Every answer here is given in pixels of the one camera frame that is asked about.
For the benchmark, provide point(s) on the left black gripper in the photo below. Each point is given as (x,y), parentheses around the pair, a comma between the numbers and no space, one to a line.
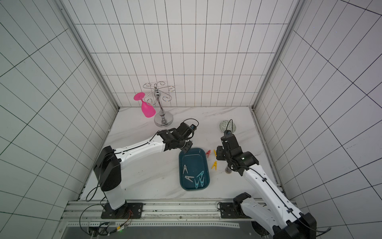
(186,149)

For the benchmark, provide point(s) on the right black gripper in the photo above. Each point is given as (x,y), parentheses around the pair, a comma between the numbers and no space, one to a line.
(228,141)

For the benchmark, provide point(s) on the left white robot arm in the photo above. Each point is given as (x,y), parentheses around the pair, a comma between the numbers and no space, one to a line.
(111,162)

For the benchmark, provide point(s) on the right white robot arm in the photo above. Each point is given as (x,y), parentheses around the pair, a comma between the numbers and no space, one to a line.
(280,218)

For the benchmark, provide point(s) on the teal plastic storage box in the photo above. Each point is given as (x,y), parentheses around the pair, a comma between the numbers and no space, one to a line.
(196,161)

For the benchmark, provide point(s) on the small dark cylinder jar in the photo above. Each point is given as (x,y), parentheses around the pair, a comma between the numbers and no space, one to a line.
(228,169)

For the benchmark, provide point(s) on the teal clothespin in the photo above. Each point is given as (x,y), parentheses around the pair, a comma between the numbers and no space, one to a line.
(199,183)
(200,175)

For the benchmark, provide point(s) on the chrome glass holder stand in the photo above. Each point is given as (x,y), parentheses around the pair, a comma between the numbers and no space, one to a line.
(159,92)

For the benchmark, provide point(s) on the pink plastic wine glass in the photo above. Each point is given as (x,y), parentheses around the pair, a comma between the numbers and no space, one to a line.
(148,110)

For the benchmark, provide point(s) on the metal base rail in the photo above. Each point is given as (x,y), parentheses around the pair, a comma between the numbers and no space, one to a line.
(184,212)

